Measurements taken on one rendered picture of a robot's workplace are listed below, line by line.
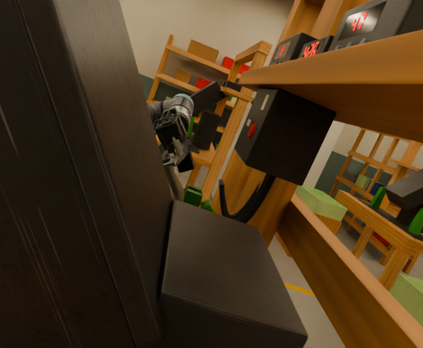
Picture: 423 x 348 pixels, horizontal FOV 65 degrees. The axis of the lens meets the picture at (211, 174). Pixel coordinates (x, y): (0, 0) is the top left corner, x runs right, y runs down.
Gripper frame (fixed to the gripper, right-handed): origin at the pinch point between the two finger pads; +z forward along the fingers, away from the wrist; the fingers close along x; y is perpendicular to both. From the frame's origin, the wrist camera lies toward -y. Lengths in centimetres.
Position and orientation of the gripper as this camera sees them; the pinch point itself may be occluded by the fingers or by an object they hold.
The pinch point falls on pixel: (168, 166)
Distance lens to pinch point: 81.3
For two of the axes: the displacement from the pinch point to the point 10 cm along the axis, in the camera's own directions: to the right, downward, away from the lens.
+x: 9.4, -2.5, -2.2
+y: -3.3, -7.9, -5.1
